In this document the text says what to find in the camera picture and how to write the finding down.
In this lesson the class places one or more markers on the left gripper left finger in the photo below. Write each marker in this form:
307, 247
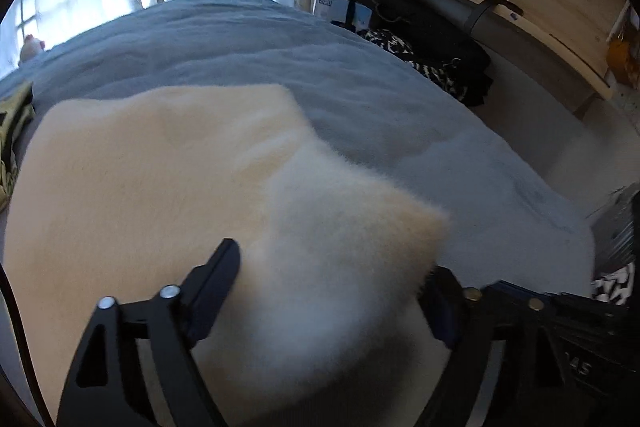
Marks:
105, 384

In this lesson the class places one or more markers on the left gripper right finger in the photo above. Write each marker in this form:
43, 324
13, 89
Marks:
554, 359

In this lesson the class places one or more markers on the cream fuzzy cardigan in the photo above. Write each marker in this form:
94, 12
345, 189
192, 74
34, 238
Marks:
123, 197

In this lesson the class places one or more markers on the black white patterned bag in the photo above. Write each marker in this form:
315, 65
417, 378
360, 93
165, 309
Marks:
615, 287

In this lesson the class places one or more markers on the grey-blue bed blanket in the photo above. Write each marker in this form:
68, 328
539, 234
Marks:
505, 222

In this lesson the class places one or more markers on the light green folded garment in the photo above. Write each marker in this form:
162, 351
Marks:
16, 112

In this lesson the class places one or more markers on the black white patterned cloth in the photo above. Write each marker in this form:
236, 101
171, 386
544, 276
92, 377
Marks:
462, 74

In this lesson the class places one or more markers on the small plush toy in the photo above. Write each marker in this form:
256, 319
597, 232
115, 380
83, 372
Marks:
31, 48

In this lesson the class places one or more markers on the blue white box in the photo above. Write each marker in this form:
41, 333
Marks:
344, 13

